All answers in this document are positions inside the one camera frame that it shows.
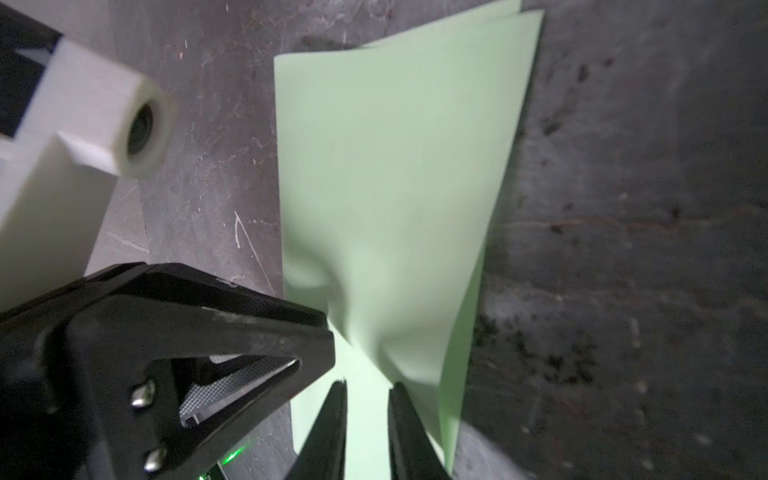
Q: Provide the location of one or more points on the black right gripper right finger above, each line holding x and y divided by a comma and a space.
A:
411, 454

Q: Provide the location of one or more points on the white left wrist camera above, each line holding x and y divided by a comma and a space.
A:
73, 122

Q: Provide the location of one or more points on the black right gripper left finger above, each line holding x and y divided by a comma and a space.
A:
323, 455

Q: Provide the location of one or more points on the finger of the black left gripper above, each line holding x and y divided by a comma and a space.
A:
182, 284
100, 398

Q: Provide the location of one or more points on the light green paper sheet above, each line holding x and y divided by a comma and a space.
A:
391, 159

